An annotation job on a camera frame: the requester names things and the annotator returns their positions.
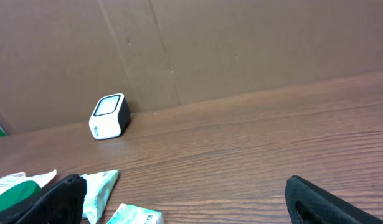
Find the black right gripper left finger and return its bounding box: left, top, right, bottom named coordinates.
left=0, top=174, right=87, bottom=224

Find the teal white snack packet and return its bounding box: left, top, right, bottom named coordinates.
left=82, top=170, right=119, bottom=224

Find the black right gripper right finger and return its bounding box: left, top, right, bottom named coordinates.
left=285, top=175, right=383, bottom=224

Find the small teal tissue pack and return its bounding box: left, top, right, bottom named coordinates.
left=107, top=203, right=164, bottom=224

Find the white barcode scanner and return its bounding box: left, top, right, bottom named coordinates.
left=88, top=93, right=131, bottom=140

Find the beige rice pouch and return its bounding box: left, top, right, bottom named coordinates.
left=0, top=169, right=57, bottom=195

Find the green lid clear jar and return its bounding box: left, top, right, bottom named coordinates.
left=0, top=180, right=42, bottom=212

